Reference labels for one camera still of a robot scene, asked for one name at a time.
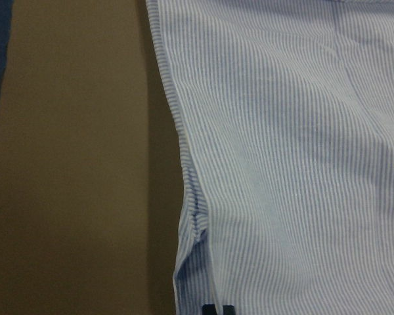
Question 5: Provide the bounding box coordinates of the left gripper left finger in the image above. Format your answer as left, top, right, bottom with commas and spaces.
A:
202, 304, 215, 315

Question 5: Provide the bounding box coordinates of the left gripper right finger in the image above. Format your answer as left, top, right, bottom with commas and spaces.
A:
223, 304, 235, 315

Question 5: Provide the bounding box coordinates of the light blue striped shirt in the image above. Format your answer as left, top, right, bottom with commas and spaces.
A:
146, 1, 394, 314

